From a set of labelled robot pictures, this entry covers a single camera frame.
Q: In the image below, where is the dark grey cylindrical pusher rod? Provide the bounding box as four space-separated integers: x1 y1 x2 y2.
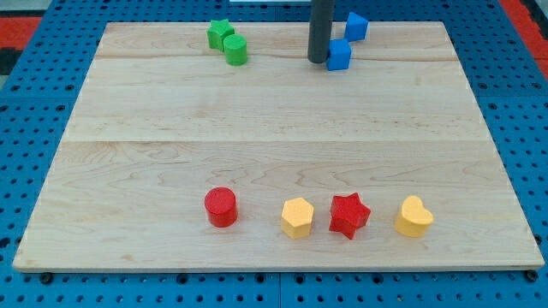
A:
307 0 335 63

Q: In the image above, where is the green star block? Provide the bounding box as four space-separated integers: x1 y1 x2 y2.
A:
206 19 235 52

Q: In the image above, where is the red star block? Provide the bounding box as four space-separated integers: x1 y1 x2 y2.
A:
329 192 371 240

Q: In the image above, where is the blue block rear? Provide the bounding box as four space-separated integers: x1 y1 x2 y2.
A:
344 12 369 42

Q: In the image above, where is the blue cube block front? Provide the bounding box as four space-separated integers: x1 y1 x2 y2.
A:
326 38 352 71

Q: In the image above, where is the green cylinder block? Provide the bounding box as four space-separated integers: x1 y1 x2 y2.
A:
223 34 247 66

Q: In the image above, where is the yellow hexagon block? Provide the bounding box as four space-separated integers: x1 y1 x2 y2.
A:
281 198 314 240

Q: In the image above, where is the light wooden board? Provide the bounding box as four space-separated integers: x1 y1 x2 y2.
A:
13 21 544 273

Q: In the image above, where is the red cylinder block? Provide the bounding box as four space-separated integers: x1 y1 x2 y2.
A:
204 187 238 228

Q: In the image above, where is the yellow heart block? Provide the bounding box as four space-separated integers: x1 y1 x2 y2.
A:
394 195 434 238

